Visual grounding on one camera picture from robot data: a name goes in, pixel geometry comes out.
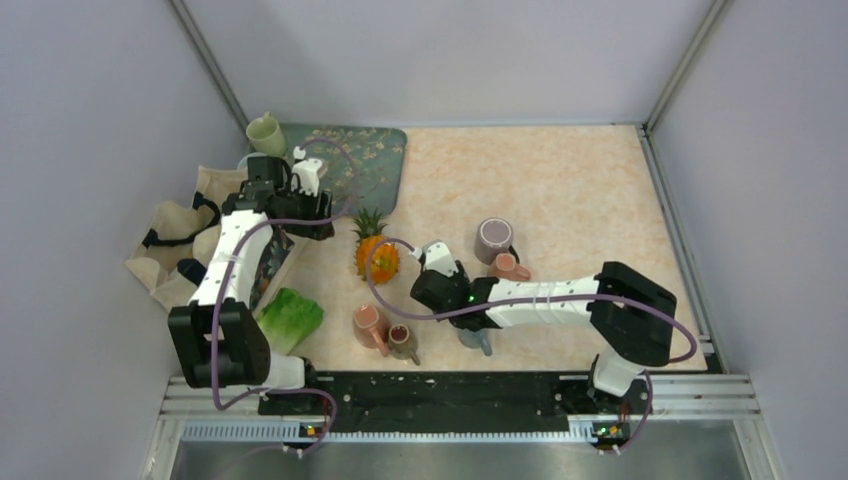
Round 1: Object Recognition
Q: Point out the light green mug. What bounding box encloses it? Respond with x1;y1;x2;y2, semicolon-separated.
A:
245;111;287;158

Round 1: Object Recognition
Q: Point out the blue grey mug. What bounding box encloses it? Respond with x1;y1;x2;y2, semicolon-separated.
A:
457;329;493;357

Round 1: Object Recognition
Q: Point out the salmon pink mug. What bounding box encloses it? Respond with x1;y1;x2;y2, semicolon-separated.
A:
488;252;532;282

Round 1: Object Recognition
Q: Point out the clear light blue cup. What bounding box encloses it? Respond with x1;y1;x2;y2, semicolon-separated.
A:
237;152;266;170

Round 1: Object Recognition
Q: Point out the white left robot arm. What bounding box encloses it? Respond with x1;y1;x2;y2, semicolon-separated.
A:
168;149;334;414

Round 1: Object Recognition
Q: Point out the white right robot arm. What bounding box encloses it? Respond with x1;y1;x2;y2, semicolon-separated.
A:
410;261;677;412

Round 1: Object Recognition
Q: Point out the small brown mug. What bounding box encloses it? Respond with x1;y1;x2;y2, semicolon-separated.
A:
388;324;421;366

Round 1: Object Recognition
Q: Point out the mauve purple mug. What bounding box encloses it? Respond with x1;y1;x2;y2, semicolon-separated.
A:
474;217;521;266

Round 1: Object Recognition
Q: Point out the orange toy pineapple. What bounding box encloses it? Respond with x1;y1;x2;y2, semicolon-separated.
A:
353;207;400;285

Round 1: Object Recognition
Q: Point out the floral dark green tray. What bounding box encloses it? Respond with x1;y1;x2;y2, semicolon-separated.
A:
281;123;407;216

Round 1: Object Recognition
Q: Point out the beige canvas tote bag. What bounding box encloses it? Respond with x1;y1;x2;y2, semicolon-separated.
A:
125;166;295;312

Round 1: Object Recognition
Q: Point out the green toy lettuce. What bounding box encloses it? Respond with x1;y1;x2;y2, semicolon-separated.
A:
257;288;324;355

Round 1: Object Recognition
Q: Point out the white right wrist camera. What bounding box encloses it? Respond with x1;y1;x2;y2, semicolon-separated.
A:
419;240;459;278

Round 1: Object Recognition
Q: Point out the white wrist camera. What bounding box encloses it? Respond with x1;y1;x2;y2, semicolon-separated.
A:
419;240;459;278
290;146;328;197

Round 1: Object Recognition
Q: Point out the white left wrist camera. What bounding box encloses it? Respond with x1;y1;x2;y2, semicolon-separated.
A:
290;146;328;197

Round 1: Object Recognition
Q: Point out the pink mug with handle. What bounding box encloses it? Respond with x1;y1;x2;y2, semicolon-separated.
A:
352;305;390;357

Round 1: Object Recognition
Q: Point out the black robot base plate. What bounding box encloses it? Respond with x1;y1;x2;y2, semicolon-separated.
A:
257;370;654;437

